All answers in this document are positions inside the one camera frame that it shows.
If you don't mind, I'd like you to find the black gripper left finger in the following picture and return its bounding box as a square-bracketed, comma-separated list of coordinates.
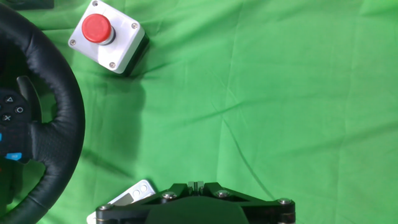
[95, 182, 197, 224]

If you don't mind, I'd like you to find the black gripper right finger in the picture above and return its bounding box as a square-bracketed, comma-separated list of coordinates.
[196, 181, 296, 224]

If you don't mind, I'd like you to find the black steering wheel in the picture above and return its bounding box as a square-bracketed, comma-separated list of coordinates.
[0, 2, 86, 224]

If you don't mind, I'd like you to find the silver digital scale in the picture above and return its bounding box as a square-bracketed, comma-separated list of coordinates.
[86, 179, 157, 224]

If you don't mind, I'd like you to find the green cloth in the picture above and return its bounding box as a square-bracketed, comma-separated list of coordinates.
[0, 0, 398, 224]

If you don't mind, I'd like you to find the grey box red mushroom button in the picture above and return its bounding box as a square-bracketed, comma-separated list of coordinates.
[67, 0, 150, 78]

